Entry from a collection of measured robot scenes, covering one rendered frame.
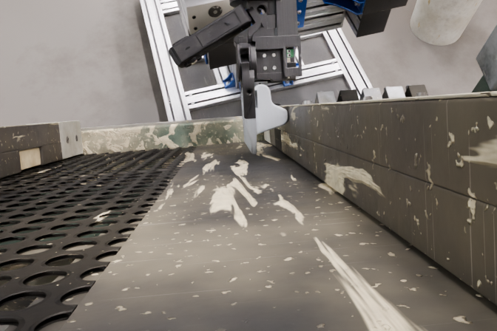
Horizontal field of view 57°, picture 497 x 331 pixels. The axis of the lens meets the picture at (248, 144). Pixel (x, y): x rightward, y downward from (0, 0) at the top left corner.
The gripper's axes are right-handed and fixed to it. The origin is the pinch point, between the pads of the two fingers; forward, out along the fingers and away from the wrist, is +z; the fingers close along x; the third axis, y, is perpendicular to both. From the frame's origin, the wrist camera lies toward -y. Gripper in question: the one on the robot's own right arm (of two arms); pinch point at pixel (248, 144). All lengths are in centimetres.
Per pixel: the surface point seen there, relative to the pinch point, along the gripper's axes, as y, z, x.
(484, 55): 68, -16, 61
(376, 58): 74, -26, 166
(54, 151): -33.7, 0.7, 21.4
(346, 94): 29, -7, 59
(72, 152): -33.6, 1.8, 30.4
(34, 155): -33.9, 0.7, 13.5
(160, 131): -17.0, -1.0, 38.0
